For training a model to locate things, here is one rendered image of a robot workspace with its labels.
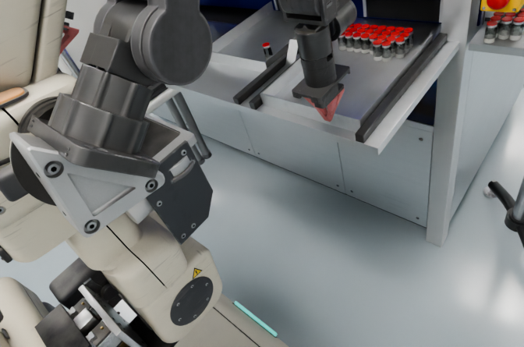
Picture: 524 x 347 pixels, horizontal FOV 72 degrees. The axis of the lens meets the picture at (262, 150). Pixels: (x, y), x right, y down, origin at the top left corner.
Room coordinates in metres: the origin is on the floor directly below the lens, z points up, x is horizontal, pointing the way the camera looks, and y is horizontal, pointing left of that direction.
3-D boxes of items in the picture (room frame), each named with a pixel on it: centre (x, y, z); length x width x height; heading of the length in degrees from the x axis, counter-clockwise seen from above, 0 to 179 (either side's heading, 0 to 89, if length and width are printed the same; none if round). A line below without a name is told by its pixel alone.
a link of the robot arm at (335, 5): (0.59, -0.17, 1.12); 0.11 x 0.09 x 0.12; 128
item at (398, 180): (1.82, -0.32, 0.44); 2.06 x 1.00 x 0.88; 37
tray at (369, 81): (0.73, -0.25, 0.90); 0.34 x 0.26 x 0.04; 127
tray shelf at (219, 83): (0.89, -0.19, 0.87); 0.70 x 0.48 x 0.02; 37
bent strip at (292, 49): (0.84, -0.12, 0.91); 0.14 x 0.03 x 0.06; 127
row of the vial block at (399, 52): (0.79, -0.34, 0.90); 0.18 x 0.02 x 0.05; 37
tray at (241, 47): (1.07, -0.14, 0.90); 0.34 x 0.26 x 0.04; 127
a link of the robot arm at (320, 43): (0.56, -0.15, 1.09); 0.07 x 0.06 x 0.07; 128
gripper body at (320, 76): (0.56, -0.14, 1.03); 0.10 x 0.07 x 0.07; 126
